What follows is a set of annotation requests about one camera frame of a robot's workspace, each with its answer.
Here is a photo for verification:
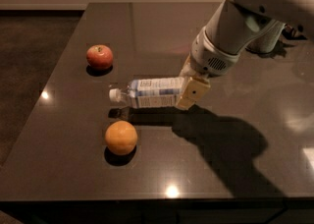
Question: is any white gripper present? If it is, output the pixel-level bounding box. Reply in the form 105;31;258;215
176;28;240;110

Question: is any clear plastic water bottle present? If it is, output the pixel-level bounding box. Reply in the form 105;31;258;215
109;77;184;109

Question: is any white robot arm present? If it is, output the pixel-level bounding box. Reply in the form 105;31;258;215
176;0;314;110

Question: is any metal cup container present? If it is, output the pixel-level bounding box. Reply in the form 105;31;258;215
246;22;285;54

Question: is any orange fruit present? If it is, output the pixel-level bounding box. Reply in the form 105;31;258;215
104;121;138;155

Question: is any red apple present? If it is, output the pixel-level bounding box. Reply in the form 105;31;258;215
86;44;113;71

